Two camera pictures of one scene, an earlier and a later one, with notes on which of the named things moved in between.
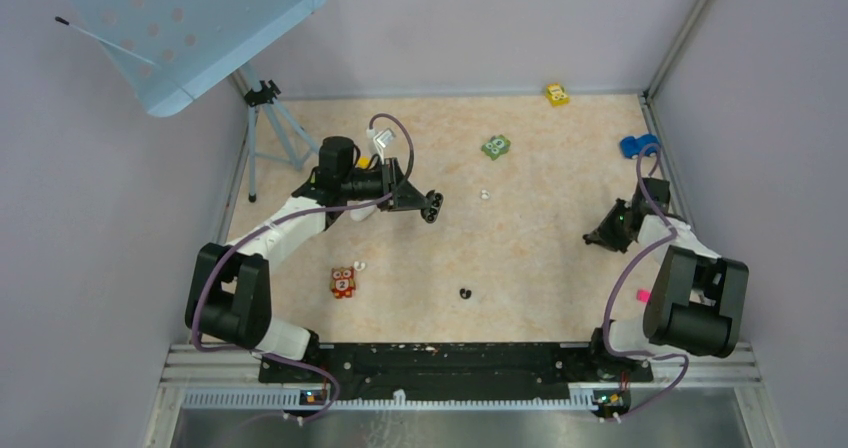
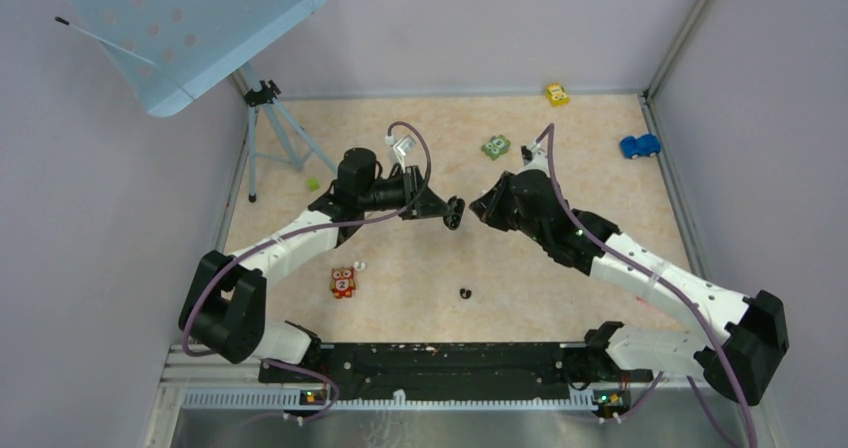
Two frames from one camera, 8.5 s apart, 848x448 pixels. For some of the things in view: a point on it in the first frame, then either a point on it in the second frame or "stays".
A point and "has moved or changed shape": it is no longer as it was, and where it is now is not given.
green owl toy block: [496, 146] stays
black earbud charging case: [430, 213] has moved or changed shape
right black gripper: [603, 234] → [488, 206]
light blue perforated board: [176, 31] stays
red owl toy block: [343, 281] stays
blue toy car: [631, 146] stays
